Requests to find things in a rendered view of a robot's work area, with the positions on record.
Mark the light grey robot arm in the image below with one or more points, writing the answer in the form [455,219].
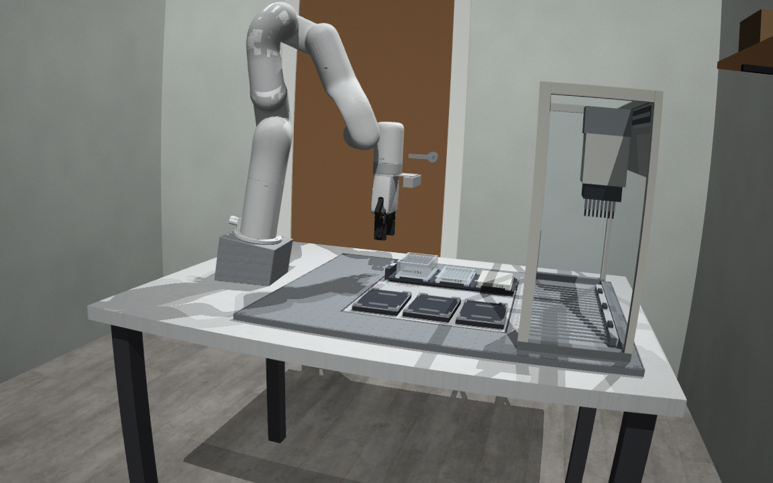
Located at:
[271,145]

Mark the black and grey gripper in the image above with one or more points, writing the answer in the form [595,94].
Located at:
[385,197]

